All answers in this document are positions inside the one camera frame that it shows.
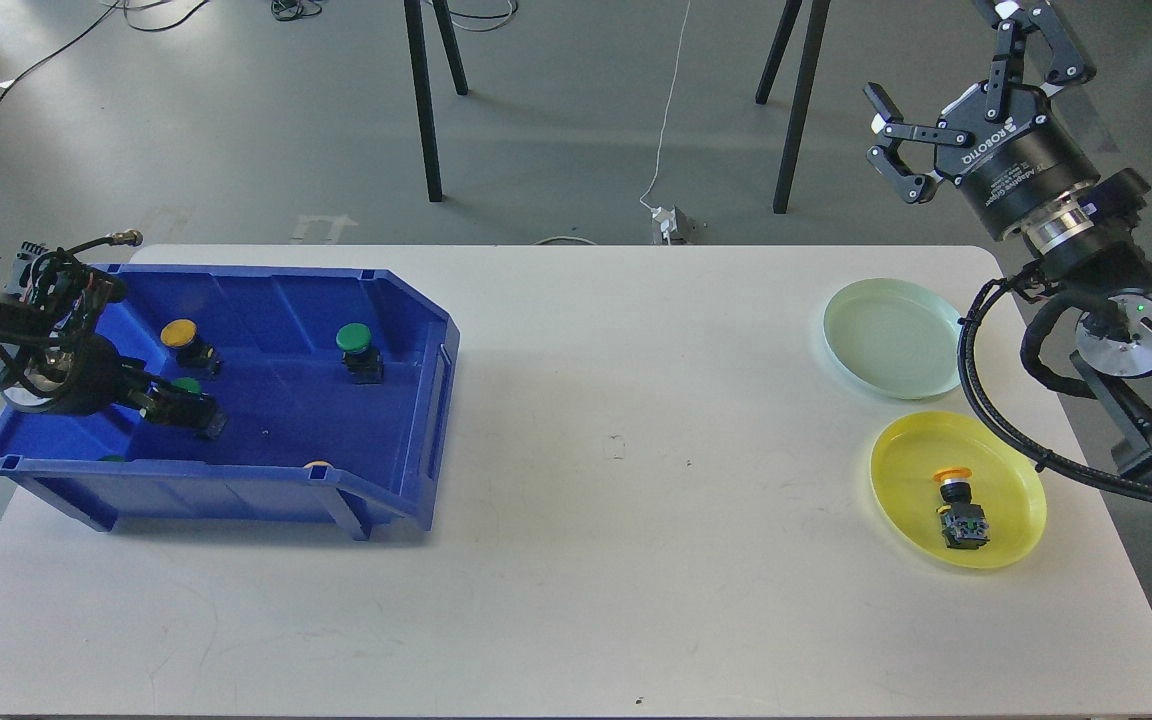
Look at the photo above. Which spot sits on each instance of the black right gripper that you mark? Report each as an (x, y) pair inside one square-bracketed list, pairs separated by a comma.
[(1021, 160)]

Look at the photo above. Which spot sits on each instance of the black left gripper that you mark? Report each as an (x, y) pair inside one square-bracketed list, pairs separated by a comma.
[(85, 380)]

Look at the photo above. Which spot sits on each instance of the green push button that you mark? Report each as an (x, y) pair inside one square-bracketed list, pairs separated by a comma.
[(192, 408), (360, 356)]

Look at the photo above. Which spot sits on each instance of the yellow push button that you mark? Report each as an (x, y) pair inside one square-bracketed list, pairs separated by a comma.
[(193, 355), (963, 524)]

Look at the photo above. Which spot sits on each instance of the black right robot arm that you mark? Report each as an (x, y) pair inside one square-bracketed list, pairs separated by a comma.
[(1092, 333)]

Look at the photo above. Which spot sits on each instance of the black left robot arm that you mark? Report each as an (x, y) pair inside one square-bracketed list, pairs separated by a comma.
[(54, 300)]

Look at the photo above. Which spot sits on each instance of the yellow push button in bin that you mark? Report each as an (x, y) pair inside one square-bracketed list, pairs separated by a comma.
[(193, 355)]

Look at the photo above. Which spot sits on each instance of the light green plate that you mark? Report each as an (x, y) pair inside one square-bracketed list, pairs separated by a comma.
[(893, 337)]

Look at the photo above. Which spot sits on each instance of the yellow plate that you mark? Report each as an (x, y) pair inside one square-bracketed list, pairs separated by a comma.
[(911, 449)]

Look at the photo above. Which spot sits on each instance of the blue plastic bin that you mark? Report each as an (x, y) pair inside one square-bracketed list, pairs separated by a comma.
[(288, 398)]

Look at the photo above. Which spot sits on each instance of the black tripod right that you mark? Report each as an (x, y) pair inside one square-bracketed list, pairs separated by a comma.
[(813, 41)]

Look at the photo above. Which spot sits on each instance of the black tripod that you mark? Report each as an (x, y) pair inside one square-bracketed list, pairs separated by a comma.
[(813, 41), (421, 77)]

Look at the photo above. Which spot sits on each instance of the white power adapter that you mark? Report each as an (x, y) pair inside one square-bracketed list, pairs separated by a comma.
[(671, 226)]

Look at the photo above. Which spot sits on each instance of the black tripod left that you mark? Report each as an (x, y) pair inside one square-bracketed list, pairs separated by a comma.
[(421, 77)]

